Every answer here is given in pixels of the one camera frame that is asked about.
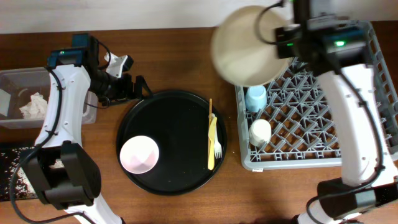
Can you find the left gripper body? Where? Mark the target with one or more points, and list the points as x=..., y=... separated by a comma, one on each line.
x=130, y=86

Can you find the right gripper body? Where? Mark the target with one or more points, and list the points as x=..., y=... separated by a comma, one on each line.
x=285, y=40

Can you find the cream round plate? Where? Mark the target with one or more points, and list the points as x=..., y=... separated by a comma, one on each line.
x=239, y=56

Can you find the wooden chopstick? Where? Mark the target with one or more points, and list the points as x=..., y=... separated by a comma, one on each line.
x=209, y=122

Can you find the pink small bowl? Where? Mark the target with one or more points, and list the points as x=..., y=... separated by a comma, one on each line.
x=139, y=154

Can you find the light blue plastic cup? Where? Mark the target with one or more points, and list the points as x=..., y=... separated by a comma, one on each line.
x=256, y=98

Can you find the yellow plastic knife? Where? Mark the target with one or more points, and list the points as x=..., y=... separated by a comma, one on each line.
x=211, y=138

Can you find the cream plastic cup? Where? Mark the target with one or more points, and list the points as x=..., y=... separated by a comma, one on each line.
x=260, y=132

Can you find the white plastic fork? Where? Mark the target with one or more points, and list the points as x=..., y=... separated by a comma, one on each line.
x=217, y=146

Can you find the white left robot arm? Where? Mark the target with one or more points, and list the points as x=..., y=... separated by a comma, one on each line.
x=58, y=168

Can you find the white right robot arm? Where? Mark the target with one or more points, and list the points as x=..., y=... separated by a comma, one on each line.
x=341, y=60

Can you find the grey dishwasher rack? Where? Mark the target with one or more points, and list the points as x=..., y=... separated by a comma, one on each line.
x=303, y=133

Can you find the clear plastic waste bin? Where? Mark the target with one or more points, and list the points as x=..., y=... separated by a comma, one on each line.
x=25, y=81

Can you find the black round tray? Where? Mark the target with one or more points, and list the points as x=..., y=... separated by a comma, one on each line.
x=177, y=121

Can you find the large crumpled white tissue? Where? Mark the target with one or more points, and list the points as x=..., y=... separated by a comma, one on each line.
x=36, y=108

